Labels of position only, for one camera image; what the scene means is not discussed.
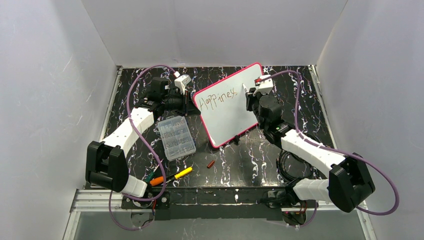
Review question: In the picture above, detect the pink framed whiteboard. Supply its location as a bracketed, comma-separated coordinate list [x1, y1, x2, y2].
[193, 62, 263, 148]

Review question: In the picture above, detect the brown marker cap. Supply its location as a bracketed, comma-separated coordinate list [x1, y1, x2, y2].
[206, 160, 216, 169]

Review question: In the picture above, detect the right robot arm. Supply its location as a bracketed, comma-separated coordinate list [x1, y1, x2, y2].
[245, 87, 376, 213]

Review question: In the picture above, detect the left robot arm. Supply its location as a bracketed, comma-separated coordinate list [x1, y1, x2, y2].
[85, 74, 201, 198]

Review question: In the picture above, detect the clear plastic screw box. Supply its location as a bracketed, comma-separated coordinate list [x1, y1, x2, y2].
[157, 116, 196, 162]

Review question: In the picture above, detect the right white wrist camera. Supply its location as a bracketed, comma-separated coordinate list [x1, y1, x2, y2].
[253, 74, 274, 96]

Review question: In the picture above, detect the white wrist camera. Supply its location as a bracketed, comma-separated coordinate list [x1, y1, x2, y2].
[253, 74, 274, 96]
[174, 74, 192, 95]

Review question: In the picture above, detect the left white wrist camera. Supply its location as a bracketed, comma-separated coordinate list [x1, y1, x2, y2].
[174, 74, 192, 95]

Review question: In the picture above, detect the wire whiteboard stand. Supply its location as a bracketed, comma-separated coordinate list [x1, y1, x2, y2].
[232, 135, 241, 146]

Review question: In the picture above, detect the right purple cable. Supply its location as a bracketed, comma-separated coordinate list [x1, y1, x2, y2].
[261, 69, 401, 228]

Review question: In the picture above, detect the purple cable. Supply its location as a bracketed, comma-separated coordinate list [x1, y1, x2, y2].
[108, 64, 180, 232]
[261, 69, 401, 228]

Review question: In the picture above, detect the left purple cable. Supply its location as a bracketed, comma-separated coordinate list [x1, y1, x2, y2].
[108, 64, 180, 232]

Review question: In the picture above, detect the yellow handled screwdriver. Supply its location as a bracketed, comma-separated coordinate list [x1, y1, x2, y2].
[163, 167, 193, 185]

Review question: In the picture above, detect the green handled screwdriver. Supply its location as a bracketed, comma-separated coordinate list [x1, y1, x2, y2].
[143, 163, 160, 183]

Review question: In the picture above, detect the orange handled screwdriver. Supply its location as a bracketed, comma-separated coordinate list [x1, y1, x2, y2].
[149, 175, 176, 187]

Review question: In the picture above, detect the aluminium frame rail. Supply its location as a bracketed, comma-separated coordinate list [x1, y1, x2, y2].
[62, 187, 377, 240]

